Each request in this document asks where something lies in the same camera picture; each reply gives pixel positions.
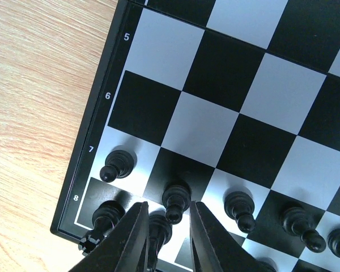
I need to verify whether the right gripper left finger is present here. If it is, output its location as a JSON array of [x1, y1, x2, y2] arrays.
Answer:
[[70, 201, 149, 272]]

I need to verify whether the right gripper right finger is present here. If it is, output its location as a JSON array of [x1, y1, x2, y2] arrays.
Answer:
[[189, 201, 269, 272]]

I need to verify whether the black rook piece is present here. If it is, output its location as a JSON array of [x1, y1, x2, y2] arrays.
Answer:
[[78, 200, 125, 256]]

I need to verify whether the black pawn bottom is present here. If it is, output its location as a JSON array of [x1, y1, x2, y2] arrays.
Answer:
[[99, 148, 137, 183]]

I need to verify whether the black and silver chessboard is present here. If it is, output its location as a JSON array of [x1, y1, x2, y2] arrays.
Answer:
[[50, 1, 340, 271]]

